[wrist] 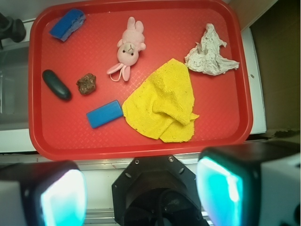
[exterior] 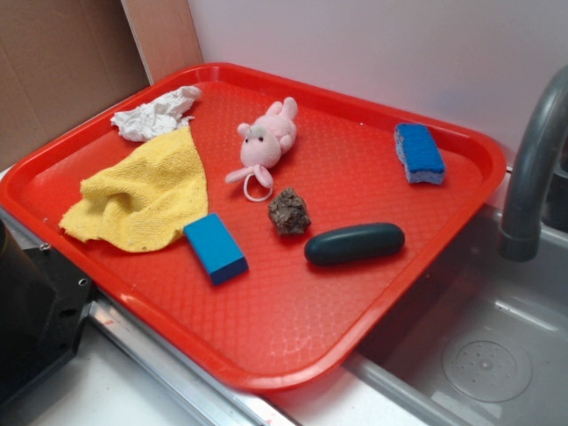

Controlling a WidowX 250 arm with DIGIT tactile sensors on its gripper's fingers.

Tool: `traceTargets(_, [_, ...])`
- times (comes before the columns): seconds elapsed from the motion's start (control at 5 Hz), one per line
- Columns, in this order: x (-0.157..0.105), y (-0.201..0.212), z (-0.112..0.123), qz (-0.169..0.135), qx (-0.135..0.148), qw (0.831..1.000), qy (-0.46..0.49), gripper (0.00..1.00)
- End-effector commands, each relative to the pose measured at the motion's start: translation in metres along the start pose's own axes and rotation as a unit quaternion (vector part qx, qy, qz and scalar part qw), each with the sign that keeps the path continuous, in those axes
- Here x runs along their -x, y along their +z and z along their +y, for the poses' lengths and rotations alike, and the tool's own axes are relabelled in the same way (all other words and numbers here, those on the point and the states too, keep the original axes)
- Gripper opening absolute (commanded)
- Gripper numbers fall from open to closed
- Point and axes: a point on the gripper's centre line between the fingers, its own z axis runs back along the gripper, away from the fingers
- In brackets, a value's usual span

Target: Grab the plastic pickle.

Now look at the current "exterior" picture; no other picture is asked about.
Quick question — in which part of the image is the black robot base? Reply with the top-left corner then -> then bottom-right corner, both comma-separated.
1,225 -> 93,409

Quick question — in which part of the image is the dark green plastic pickle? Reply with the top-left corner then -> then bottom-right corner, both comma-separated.
304,223 -> 406,266

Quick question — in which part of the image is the brown rock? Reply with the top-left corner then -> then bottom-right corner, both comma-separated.
268,187 -> 312,236

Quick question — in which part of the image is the red plastic tray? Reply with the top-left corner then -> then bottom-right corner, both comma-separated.
1,63 -> 506,393

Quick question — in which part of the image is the pink plush toy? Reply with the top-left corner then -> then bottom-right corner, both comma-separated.
225,97 -> 298,202

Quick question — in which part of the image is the blue rectangular block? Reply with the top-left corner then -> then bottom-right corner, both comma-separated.
183,213 -> 249,286

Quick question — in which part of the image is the yellow cloth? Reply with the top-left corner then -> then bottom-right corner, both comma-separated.
59,126 -> 209,253

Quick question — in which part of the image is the blue sponge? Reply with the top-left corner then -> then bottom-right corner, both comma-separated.
394,123 -> 446,185

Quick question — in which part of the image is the crumpled white paper towel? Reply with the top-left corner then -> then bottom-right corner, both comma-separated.
110,85 -> 201,142

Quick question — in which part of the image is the grey plastic sink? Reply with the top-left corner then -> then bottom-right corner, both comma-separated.
345,187 -> 567,425

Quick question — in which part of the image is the grey faucet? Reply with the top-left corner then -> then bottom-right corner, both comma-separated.
498,67 -> 567,262

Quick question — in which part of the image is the brown cardboard panel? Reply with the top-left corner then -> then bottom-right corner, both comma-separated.
1,1 -> 202,169

